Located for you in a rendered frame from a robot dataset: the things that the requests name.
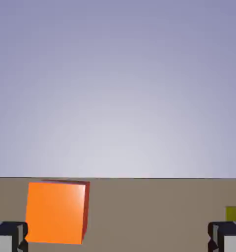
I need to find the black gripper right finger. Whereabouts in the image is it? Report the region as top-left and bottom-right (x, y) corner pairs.
(207, 221), (236, 252)

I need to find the large orange box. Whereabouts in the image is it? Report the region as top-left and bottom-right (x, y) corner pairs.
(24, 179), (90, 245)

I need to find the small yellow-green cube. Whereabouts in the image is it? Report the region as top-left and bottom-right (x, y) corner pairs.
(225, 206), (236, 222)

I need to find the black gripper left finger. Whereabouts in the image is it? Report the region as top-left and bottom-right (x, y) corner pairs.
(0, 221), (29, 252)

